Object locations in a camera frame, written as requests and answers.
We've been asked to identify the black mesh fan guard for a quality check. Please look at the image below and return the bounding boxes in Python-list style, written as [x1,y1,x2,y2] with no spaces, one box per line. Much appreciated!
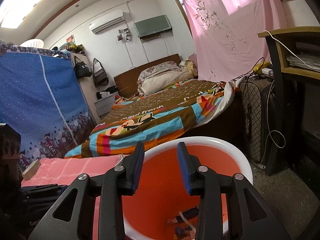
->
[239,77,272,164]

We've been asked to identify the blue fabric wardrobe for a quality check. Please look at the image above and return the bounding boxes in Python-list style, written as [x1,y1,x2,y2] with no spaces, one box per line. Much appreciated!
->
[1,42,95,171]

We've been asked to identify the white charging cable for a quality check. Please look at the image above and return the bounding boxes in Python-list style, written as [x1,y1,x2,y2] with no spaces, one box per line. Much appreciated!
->
[262,29,320,72]

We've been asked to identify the pink checked blanket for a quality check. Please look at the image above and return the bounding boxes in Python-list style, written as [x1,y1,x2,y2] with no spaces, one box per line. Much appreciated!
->
[22,155,122,239]

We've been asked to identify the colourful striped bed quilt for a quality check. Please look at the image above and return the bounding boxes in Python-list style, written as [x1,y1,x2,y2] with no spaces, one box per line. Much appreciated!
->
[65,79,235,158]

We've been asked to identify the grey nightstand drawers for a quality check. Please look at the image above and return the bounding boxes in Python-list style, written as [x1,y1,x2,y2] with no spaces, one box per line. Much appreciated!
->
[94,92,119,118]

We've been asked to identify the white air conditioner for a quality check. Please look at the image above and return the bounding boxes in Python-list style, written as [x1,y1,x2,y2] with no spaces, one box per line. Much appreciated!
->
[89,10,124,34]

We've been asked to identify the thick old book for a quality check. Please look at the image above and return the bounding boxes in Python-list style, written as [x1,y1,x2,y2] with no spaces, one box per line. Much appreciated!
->
[22,159,41,180]

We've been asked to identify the ceiling light panel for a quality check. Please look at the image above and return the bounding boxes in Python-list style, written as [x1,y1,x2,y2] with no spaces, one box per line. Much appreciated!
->
[1,0,41,29]

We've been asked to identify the wooden headboard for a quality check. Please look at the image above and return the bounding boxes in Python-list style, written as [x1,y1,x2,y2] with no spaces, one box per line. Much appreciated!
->
[113,52,182,98]

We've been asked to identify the dark blue snack wrapper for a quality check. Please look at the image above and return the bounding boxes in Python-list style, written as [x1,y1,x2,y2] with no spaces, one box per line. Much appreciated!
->
[173,226,196,240]

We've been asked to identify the black hanging bag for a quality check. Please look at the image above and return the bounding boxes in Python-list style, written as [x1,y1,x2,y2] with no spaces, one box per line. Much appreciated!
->
[74,56,92,79]

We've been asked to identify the grey hanging tote bag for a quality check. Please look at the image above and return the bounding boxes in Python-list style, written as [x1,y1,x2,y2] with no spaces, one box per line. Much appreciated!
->
[93,59,109,86]

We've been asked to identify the orange trash bin white rim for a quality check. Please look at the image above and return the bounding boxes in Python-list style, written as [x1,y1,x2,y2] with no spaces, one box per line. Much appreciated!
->
[122,135,254,240]

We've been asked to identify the green wall panel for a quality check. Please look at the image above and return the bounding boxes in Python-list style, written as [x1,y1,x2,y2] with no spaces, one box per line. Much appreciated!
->
[135,15,172,38]

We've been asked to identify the pink hanging sheet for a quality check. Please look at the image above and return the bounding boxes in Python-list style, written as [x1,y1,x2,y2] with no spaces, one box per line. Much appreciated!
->
[183,0,287,82]

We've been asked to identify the beige floral pillow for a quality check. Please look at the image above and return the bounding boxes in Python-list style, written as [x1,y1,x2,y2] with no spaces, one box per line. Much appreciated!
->
[137,60,198,96]

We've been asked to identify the wooden desk shelf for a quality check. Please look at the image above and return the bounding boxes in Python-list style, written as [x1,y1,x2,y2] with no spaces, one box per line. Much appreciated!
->
[258,26,319,181]

